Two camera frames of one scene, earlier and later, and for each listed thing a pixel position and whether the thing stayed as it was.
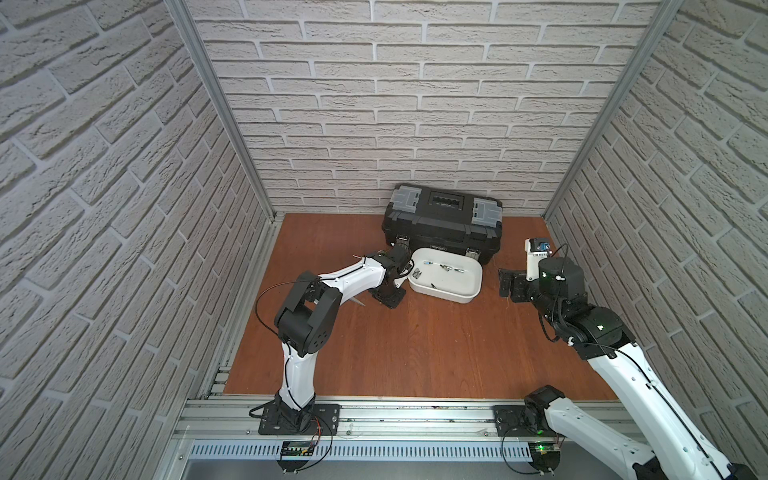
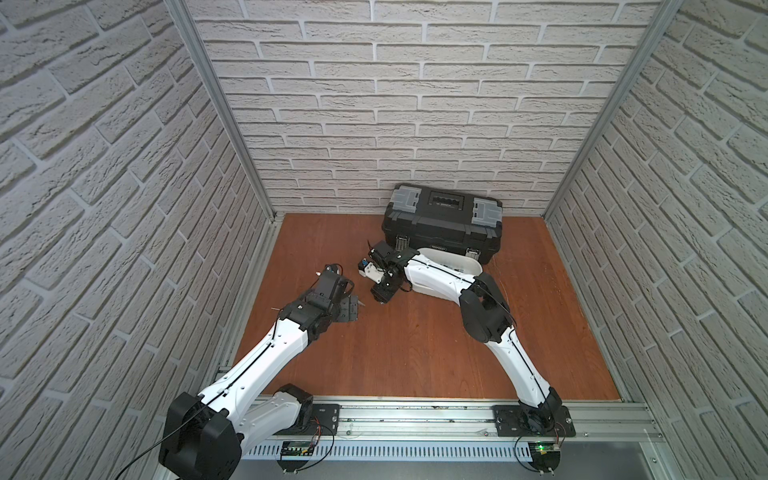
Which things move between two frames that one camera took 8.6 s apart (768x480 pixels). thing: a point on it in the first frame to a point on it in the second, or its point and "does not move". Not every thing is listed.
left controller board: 297,448 does not move
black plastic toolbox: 423,217 does not move
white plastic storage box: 447,275 does not move
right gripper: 519,282 to 381,294
